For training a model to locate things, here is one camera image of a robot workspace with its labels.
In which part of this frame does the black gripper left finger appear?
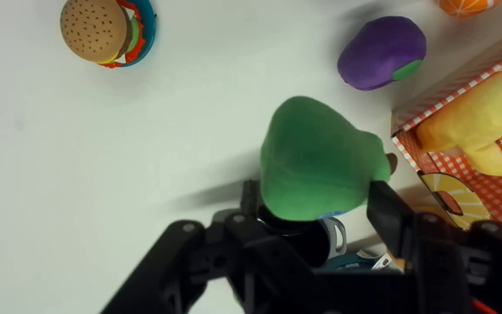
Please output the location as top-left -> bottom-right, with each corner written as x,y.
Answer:
102,178 -> 346,314

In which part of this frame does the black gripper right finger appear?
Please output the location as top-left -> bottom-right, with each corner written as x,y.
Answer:
366,180 -> 502,314

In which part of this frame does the purple eggplant toy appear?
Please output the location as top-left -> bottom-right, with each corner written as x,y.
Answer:
335,14 -> 429,92

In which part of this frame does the red checkered cardboard box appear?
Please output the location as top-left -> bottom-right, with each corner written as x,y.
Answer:
389,23 -> 502,241

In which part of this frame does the orange toy with white stripe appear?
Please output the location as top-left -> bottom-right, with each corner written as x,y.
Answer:
436,0 -> 502,19

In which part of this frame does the toy burger on teal plate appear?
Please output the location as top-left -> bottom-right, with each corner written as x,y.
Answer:
58,0 -> 161,71

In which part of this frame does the yellow banana toy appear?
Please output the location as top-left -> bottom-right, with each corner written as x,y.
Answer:
415,70 -> 502,178

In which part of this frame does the lemon slice toy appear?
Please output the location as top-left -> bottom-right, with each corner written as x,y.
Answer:
417,171 -> 494,232

